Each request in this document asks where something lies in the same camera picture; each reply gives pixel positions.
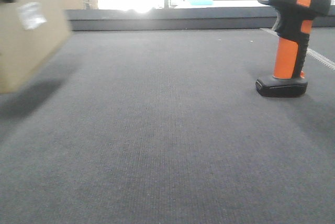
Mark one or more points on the brown cardboard package box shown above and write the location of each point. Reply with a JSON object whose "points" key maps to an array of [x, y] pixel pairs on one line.
{"points": [[23, 52]]}

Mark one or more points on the orange black barcode scanner gun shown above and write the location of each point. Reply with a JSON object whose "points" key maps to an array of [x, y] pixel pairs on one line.
{"points": [[293, 27]]}

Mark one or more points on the white label on package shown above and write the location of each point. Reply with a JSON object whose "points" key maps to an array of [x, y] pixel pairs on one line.
{"points": [[31, 15]]}

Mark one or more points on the blue flat tray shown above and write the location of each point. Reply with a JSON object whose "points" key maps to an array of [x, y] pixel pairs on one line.
{"points": [[201, 2]]}

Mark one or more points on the metal belt seam strip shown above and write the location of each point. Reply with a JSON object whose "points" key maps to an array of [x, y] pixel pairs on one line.
{"points": [[321, 58]]}

